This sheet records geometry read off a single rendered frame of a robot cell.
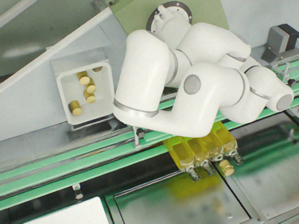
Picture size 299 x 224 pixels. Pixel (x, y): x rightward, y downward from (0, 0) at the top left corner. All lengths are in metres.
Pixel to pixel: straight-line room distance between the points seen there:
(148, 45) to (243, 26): 0.84
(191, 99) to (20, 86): 0.68
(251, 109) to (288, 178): 0.62
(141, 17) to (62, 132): 0.51
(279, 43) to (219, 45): 0.73
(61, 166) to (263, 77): 0.70
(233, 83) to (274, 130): 0.93
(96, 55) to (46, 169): 0.42
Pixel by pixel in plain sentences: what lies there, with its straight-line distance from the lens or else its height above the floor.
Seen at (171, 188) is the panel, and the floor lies 1.07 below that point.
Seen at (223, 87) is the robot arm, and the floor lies 1.30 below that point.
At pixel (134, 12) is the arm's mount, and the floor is 0.84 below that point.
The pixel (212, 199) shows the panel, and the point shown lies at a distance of 1.27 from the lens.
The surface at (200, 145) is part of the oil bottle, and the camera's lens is 1.21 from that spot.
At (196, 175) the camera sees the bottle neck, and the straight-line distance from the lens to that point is 1.14.
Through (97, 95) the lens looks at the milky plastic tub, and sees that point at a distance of 1.22.
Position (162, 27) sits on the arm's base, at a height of 0.88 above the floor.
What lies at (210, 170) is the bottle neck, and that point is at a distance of 1.16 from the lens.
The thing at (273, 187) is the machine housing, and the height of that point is 1.20.
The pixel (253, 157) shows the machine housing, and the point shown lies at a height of 1.05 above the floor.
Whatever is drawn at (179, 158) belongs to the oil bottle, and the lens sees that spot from 1.17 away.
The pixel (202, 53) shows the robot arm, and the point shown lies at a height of 1.17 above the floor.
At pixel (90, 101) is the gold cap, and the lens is 1.17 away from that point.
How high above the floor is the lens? 1.68
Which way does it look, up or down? 42 degrees down
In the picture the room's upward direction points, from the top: 148 degrees clockwise
